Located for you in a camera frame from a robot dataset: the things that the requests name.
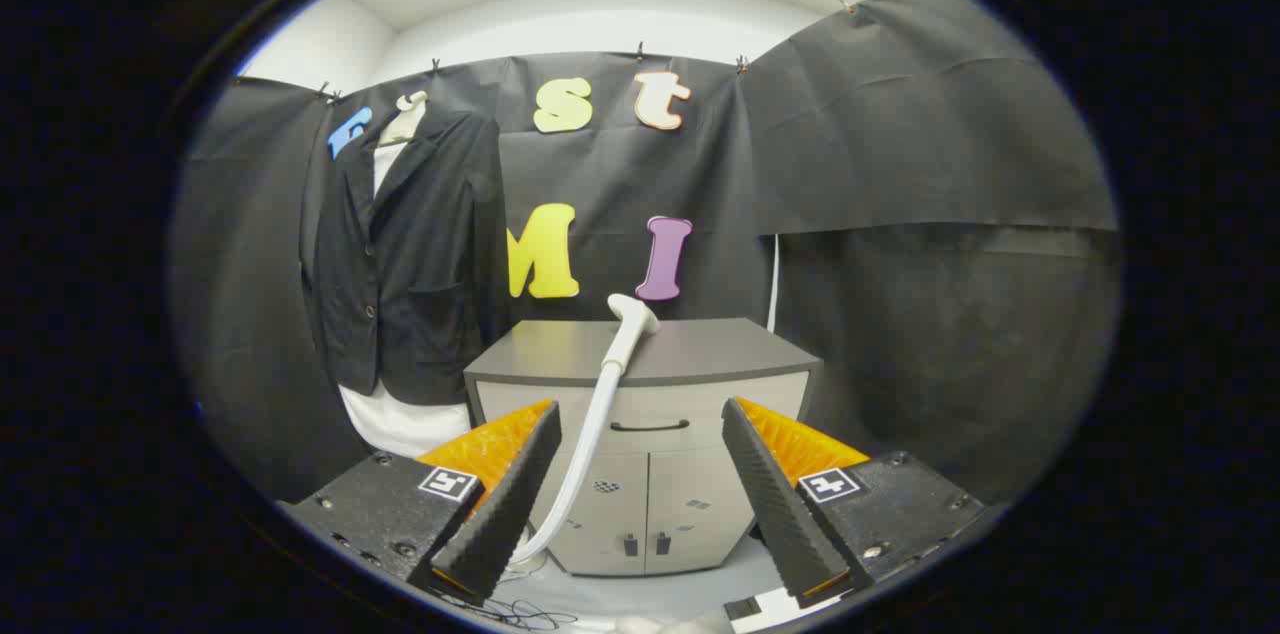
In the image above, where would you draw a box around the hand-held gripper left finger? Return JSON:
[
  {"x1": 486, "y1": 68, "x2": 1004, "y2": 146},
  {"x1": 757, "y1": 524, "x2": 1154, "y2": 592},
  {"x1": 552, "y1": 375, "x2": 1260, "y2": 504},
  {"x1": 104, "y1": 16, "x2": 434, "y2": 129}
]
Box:
[{"x1": 280, "y1": 399, "x2": 563, "y2": 607}]

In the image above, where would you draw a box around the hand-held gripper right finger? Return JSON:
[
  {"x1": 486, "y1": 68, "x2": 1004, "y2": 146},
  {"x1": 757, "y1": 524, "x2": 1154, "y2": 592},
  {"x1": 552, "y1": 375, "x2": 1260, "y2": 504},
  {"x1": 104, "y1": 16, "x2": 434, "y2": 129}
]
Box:
[{"x1": 722, "y1": 397, "x2": 986, "y2": 610}]

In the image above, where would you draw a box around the white shirt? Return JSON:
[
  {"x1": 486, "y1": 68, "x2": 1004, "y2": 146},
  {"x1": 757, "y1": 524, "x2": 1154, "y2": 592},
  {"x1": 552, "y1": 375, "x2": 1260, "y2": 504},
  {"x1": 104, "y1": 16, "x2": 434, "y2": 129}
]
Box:
[{"x1": 338, "y1": 142, "x2": 473, "y2": 460}]

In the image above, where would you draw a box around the white garment steamer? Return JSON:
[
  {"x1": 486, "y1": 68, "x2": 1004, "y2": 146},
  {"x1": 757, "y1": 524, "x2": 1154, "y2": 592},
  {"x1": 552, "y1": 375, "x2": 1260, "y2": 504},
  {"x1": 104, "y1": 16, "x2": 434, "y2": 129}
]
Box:
[{"x1": 505, "y1": 292, "x2": 662, "y2": 575}]

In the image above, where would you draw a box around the black jacket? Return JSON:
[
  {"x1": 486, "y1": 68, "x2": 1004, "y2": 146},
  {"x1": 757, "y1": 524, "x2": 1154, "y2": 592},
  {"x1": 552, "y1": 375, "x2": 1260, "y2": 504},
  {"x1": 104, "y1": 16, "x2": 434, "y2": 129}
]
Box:
[{"x1": 300, "y1": 109, "x2": 511, "y2": 407}]

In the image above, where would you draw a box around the white clothes hanger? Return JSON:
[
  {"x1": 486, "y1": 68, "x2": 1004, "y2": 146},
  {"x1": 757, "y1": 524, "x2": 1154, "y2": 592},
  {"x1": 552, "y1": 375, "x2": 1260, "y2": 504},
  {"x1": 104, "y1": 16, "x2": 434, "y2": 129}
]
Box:
[{"x1": 378, "y1": 91, "x2": 429, "y2": 147}]

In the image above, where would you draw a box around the grey cabinet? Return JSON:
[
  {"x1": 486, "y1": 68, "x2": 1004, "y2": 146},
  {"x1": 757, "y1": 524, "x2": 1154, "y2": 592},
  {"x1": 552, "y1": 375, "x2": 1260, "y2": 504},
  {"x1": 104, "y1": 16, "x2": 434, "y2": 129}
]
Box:
[{"x1": 463, "y1": 317, "x2": 824, "y2": 577}]

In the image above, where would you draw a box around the black backdrop cloth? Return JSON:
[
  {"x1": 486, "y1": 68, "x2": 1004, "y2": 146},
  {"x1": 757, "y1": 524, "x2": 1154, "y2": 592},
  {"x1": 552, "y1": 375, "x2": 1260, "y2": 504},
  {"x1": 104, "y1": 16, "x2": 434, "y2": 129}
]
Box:
[{"x1": 170, "y1": 0, "x2": 1121, "y2": 515}]

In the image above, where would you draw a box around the thin black floor cable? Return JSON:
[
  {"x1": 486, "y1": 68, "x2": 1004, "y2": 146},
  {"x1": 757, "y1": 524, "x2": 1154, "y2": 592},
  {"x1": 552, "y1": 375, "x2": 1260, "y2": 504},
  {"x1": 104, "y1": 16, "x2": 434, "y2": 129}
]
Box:
[{"x1": 440, "y1": 589, "x2": 581, "y2": 631}]

